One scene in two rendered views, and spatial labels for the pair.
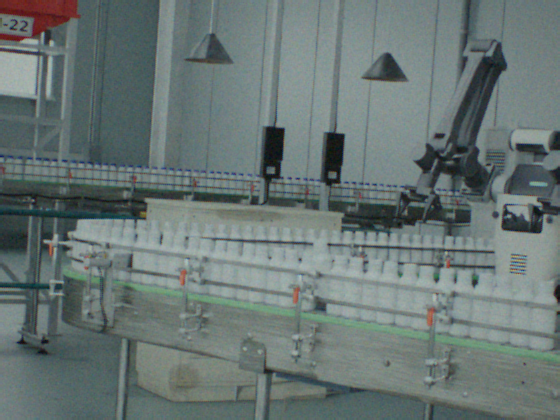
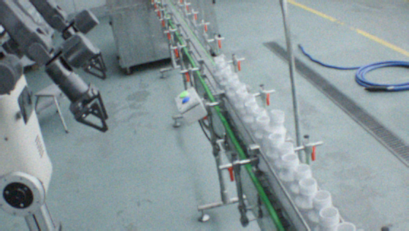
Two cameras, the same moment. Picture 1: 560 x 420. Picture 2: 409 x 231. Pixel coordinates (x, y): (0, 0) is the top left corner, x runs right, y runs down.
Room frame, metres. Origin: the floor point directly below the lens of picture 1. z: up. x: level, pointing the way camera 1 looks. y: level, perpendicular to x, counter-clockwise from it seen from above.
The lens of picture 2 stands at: (4.47, 0.49, 1.70)
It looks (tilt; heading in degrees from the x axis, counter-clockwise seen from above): 23 degrees down; 223
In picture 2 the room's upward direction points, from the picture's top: 11 degrees counter-clockwise
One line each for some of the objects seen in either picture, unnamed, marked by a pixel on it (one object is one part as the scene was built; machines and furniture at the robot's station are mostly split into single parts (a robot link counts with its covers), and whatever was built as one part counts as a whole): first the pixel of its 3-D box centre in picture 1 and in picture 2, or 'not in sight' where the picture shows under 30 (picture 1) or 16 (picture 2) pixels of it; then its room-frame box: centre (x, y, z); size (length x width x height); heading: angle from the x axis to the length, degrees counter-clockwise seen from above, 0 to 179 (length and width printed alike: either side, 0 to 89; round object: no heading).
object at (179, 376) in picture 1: (237, 298); not in sight; (7.98, 0.24, 0.59); 1.10 x 0.62 x 1.18; 120
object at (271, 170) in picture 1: (269, 154); not in sight; (9.78, 0.12, 1.55); 0.17 x 0.15 x 0.42; 120
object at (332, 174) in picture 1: (330, 159); not in sight; (10.05, -0.35, 1.55); 0.17 x 0.15 x 0.42; 120
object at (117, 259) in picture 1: (106, 293); not in sight; (4.04, 0.54, 0.96); 0.23 x 0.10 x 0.27; 138
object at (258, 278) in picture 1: (260, 274); (303, 199); (3.71, 0.05, 1.08); 0.06 x 0.06 x 0.17
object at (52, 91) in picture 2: not in sight; (56, 104); (2.16, -3.68, 0.21); 0.61 x 0.47 x 0.41; 101
